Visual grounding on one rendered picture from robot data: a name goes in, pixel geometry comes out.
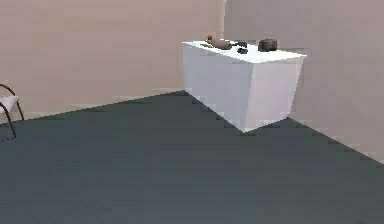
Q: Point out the white counter cabinet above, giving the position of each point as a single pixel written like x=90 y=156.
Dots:
x=233 y=90

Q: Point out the small dark round object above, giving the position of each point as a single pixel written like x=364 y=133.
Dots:
x=242 y=50

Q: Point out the dark brown round pot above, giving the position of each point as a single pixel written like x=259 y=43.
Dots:
x=267 y=45

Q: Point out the white chair with dark frame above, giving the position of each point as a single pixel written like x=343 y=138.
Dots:
x=8 y=103

